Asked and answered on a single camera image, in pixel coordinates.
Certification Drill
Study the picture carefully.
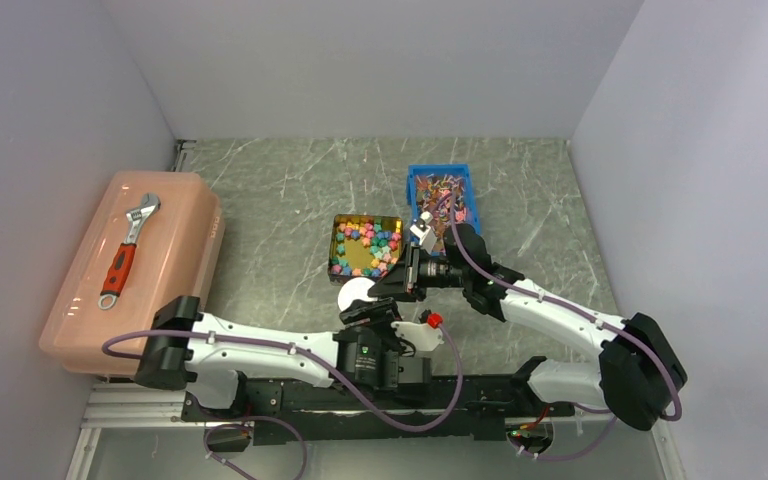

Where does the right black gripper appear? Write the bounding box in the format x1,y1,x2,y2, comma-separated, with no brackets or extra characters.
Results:
368,242,469,302

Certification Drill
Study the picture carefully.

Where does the round white jar lid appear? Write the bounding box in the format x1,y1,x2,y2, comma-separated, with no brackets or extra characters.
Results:
337,277,379,312

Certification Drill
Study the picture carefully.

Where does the tin of star candies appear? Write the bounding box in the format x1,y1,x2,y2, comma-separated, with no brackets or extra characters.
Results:
328,214,405,285

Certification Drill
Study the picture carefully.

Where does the blue bin of lollipops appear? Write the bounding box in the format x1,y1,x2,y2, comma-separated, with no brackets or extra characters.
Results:
406,164,481,256

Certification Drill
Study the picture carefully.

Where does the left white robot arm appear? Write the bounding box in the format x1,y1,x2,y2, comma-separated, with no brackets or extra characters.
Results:
135,296,444,420

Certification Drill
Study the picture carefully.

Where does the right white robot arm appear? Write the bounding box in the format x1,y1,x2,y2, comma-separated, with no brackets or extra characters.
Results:
368,224,688,431

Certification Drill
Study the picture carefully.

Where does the orange translucent storage box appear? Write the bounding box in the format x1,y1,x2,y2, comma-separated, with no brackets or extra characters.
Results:
39,171,225,377

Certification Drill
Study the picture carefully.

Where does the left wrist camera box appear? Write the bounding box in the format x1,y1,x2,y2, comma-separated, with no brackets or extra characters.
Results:
390,311,445,356

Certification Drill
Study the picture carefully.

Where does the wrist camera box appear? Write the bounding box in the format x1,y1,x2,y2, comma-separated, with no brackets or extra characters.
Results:
410,211,437,254
390,311,445,356

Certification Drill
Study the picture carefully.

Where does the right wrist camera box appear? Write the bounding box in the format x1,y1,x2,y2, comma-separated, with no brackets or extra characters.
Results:
410,211,437,254

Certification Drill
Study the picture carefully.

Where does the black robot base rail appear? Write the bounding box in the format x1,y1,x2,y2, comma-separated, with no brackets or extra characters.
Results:
178,374,577,446

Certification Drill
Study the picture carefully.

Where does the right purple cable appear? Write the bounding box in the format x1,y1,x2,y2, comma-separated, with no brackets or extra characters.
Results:
431,192,683,464

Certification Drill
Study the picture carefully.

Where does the red handled adjustable wrench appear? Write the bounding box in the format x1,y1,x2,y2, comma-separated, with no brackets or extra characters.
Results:
98,192,161,311

